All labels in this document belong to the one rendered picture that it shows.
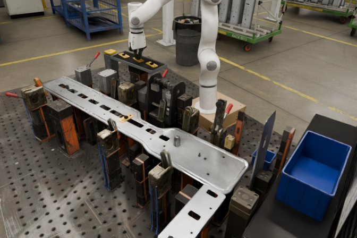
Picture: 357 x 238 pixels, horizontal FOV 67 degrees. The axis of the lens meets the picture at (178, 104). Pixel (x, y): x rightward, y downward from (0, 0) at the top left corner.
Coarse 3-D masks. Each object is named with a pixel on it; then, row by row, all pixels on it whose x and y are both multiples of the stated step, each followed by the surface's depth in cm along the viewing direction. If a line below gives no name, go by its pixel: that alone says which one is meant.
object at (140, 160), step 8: (136, 160) 119; (144, 160) 119; (136, 168) 119; (144, 168) 121; (136, 176) 122; (144, 176) 123; (136, 184) 124; (144, 184) 126; (144, 192) 129; (144, 200) 131
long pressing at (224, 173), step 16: (64, 80) 180; (64, 96) 163; (96, 96) 163; (96, 112) 149; (128, 112) 149; (128, 128) 137; (144, 128) 137; (160, 128) 137; (176, 128) 137; (144, 144) 127; (160, 144) 127; (192, 144) 127; (208, 144) 127; (176, 160) 118; (192, 160) 118; (208, 160) 118; (224, 160) 118; (240, 160) 119; (192, 176) 111; (208, 176) 110; (224, 176) 111; (240, 176) 111; (224, 192) 104
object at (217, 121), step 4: (220, 100) 121; (224, 100) 120; (216, 104) 119; (220, 104) 118; (224, 104) 120; (216, 108) 123; (220, 108) 123; (224, 108) 121; (216, 112) 123; (220, 112) 123; (224, 112) 123; (216, 116) 124; (220, 116) 123; (216, 120) 126; (220, 120) 123; (216, 124) 126; (220, 124) 124; (212, 128) 127; (220, 128) 126; (212, 132) 128
